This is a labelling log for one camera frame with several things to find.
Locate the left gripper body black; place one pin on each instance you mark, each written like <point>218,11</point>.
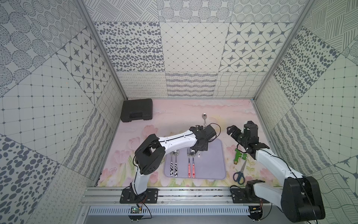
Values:
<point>201,143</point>

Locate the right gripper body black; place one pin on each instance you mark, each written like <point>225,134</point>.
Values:
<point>243,141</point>

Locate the pink strawberry handle spoon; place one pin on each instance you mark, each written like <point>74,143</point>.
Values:
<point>192,153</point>

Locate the pink strawberry handle fork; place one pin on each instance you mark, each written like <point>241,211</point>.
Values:
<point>189,163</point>

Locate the cow pattern handle spoon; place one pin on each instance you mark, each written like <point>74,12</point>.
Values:
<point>176,153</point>

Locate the cow pattern handle fork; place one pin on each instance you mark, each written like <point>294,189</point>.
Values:
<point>171,164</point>

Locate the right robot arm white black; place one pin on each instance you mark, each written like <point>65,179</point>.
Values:
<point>299,198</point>

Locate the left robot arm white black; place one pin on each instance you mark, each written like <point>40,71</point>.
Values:
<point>148,156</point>

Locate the white hello kitty spoon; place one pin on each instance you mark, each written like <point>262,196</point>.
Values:
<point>204,116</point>

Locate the lavender plastic tray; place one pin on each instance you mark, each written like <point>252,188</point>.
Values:
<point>208,165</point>

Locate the black plastic tool case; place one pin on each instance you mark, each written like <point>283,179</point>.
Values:
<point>139,109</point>

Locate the green circuit board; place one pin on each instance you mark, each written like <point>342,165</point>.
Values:
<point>135,210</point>

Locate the green hose nozzle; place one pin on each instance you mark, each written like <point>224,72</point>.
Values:
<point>239,155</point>

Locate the blue handled scissors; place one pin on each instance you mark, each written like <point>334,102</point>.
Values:
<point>239,176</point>

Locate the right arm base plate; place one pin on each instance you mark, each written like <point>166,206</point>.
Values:
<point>241,195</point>

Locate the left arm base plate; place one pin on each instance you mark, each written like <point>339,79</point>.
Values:
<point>128,196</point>

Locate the white vented cable duct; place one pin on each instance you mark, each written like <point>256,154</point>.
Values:
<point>170,210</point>

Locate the aluminium mounting rail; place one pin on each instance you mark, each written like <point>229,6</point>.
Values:
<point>110,196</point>

